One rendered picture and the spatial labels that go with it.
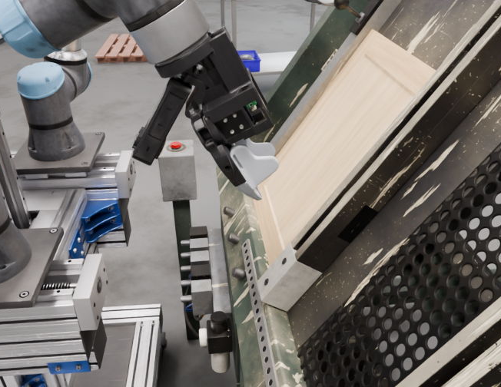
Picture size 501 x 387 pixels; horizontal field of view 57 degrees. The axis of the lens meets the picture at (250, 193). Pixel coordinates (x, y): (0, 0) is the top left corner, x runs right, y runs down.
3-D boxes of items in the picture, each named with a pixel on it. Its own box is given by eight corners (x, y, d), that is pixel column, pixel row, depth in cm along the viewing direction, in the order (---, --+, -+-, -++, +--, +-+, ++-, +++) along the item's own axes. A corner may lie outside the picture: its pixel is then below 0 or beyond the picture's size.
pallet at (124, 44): (155, 64, 554) (154, 55, 549) (92, 64, 552) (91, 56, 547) (166, 40, 649) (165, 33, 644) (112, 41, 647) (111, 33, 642)
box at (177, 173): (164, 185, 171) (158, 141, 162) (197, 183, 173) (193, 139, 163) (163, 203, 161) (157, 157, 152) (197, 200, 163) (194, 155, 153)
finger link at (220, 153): (247, 187, 54) (209, 127, 50) (236, 193, 55) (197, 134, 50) (244, 168, 58) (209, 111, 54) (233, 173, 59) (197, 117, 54)
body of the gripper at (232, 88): (277, 132, 52) (224, 34, 46) (210, 166, 53) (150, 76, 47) (269, 107, 58) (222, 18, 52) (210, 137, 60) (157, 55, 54)
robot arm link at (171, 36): (124, 39, 45) (134, 21, 52) (150, 79, 47) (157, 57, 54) (190, 0, 44) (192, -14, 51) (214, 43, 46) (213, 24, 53)
